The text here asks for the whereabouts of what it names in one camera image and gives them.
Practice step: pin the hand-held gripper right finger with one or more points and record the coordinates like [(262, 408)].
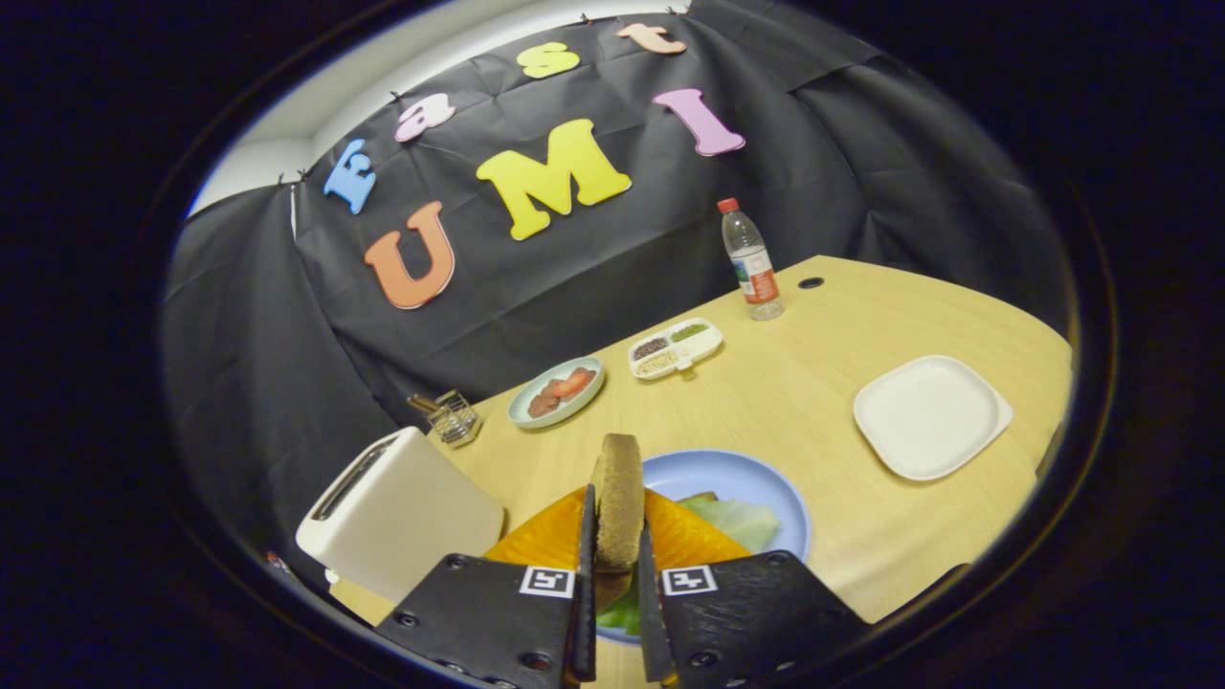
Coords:
[(648, 593)]

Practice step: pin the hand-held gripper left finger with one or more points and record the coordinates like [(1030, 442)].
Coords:
[(587, 574)]

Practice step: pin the round brown bread slice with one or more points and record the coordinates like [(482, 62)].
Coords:
[(619, 498)]

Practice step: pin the green lettuce leaf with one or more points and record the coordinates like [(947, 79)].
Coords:
[(742, 522)]

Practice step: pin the blue round plate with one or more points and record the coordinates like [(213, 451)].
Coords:
[(708, 469)]

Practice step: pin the pale green round plate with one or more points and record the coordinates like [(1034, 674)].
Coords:
[(526, 413)]

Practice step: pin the brown sausage slices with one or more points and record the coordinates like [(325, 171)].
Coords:
[(543, 402)]

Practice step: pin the red tomato slice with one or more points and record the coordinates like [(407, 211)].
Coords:
[(572, 383)]

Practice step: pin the white toaster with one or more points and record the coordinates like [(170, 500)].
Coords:
[(402, 517)]

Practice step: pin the white divided seed tray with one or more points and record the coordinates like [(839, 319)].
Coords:
[(703, 346)]

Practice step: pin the white square plate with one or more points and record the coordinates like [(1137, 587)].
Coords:
[(928, 416)]

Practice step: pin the clear red-label water bottle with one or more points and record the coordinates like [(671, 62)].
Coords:
[(753, 263)]

